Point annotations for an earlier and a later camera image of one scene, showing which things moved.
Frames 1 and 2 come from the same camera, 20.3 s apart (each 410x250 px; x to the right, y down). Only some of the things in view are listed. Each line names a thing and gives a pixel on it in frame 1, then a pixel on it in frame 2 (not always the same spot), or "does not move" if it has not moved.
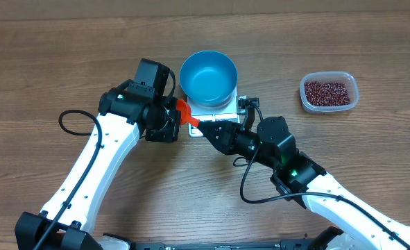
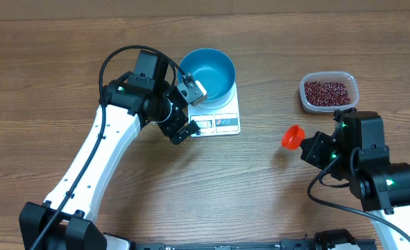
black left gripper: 171,135 → 171,129
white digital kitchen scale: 227,113 does not move
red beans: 326,94 does not move
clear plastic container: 327,92 does not move
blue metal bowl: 209,78 does not move
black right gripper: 226,139 → 315,150
